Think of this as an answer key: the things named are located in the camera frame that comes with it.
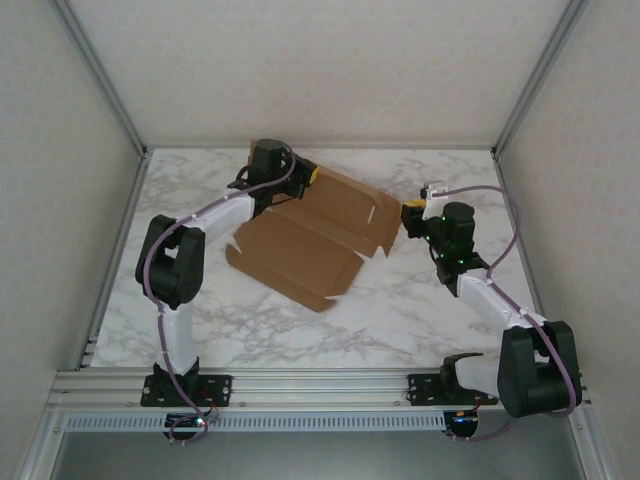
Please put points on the brown cardboard box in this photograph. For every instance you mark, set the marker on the brown cardboard box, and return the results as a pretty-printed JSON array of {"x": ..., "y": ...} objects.
[{"x": 310, "y": 235}]

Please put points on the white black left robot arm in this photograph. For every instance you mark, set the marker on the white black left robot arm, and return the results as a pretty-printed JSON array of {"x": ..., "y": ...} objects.
[{"x": 175, "y": 340}]

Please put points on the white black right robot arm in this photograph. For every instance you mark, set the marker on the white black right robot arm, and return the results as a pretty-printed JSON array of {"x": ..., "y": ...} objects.
[{"x": 487, "y": 295}]

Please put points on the small controller board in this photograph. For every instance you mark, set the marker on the small controller board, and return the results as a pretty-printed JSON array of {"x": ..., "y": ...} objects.
[
  {"x": 187, "y": 422},
  {"x": 462, "y": 417}
]

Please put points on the aluminium table side rail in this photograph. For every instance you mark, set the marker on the aluminium table side rail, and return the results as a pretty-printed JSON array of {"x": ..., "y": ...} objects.
[
  {"x": 533, "y": 280},
  {"x": 115, "y": 260}
]

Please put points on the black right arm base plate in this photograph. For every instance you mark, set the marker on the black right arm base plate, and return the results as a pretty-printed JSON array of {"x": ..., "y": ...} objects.
[{"x": 425, "y": 387}]

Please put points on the aluminium frame post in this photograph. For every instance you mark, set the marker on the aluminium frame post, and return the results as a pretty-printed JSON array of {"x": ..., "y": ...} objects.
[
  {"x": 100, "y": 75},
  {"x": 35, "y": 450},
  {"x": 539, "y": 75},
  {"x": 595, "y": 450}
]

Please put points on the aluminium mounting rail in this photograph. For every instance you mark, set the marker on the aluminium mounting rail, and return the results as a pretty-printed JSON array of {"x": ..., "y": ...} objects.
[{"x": 320, "y": 387}]

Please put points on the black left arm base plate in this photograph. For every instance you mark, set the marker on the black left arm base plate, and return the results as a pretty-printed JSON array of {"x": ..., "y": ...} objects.
[{"x": 215, "y": 387}]

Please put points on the aluminium lower frame post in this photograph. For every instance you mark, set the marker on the aluminium lower frame post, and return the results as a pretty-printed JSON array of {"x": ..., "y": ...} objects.
[
  {"x": 595, "y": 450},
  {"x": 35, "y": 450}
]

